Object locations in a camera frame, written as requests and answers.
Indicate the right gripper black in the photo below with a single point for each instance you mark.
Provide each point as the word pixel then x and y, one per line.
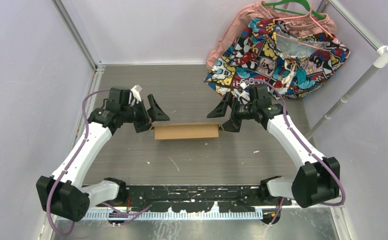
pixel 233 124

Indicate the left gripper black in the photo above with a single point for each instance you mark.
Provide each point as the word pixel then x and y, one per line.
pixel 155 113

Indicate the brown cardboard box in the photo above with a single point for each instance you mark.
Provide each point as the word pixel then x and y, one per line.
pixel 185 131

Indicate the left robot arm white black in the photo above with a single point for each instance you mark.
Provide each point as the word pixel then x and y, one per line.
pixel 62 193

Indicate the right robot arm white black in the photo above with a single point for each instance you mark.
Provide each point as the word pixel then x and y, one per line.
pixel 317 180

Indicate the colourful comic print shorts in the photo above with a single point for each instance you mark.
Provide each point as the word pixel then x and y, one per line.
pixel 267 50

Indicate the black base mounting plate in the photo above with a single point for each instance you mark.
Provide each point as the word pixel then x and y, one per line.
pixel 194 198

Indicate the pink garment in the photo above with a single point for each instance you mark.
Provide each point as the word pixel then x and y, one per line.
pixel 238 24

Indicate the green plastic hanger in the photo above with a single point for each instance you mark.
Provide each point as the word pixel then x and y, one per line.
pixel 297 7

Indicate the white grey clothes rack stand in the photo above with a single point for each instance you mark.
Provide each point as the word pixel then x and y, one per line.
pixel 380 62

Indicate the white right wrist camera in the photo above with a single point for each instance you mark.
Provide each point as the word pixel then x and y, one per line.
pixel 241 94

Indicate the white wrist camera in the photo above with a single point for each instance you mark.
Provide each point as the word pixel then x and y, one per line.
pixel 241 94
pixel 135 95

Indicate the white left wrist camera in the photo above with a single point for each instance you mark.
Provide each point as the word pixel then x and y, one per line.
pixel 135 95

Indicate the aluminium corner post left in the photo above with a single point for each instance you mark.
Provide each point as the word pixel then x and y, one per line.
pixel 63 12

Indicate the aluminium corner post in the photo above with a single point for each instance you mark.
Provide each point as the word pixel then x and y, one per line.
pixel 63 12
pixel 359 27

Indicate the pink wire hanger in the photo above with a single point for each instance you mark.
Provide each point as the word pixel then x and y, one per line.
pixel 302 29

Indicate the aluminium corner post right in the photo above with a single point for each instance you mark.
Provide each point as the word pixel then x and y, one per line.
pixel 359 27

